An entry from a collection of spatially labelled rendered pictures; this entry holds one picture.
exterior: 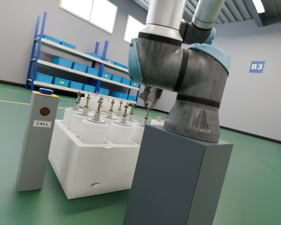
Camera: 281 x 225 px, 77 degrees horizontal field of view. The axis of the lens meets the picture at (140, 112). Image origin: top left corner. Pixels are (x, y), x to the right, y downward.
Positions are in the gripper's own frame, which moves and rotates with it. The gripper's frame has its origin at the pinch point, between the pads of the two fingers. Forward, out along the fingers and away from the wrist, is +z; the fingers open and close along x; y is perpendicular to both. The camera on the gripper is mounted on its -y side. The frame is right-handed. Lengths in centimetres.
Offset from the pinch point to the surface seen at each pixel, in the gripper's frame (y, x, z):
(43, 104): 41.6, -5.5, 6.3
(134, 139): 5.4, 0.1, 15.5
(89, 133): 27.5, 0.6, 13.5
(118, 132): 16.0, 1.6, 12.4
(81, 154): 31.2, 4.3, 19.2
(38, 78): -68, -455, 2
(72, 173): 32.5, 3.9, 25.8
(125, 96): -354, -453, -3
